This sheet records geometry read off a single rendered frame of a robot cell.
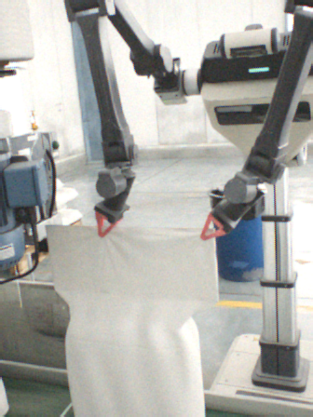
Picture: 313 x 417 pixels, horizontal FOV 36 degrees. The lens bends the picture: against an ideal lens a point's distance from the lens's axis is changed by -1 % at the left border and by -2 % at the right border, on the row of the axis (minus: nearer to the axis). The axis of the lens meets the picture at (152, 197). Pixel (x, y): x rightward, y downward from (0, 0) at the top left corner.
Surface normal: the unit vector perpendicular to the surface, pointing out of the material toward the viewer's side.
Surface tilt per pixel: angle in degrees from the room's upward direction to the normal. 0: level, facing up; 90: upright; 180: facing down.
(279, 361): 90
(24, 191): 90
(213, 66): 130
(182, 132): 90
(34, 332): 90
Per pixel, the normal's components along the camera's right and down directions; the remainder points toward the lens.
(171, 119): -0.35, 0.24
